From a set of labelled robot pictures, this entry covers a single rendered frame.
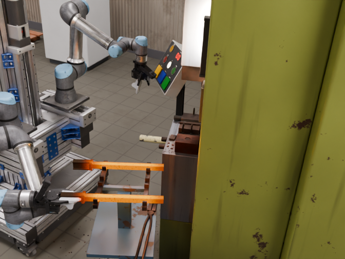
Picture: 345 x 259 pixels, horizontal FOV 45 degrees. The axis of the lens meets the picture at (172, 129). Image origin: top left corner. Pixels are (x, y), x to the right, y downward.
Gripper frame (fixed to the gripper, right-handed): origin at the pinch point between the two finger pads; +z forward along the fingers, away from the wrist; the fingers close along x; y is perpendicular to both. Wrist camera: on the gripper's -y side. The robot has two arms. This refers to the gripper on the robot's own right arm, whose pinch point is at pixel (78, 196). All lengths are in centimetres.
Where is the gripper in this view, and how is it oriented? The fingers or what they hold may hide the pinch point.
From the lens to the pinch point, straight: 187.9
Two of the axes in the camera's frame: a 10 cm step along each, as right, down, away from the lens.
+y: -0.5, 8.6, 5.1
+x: 0.1, 5.1, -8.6
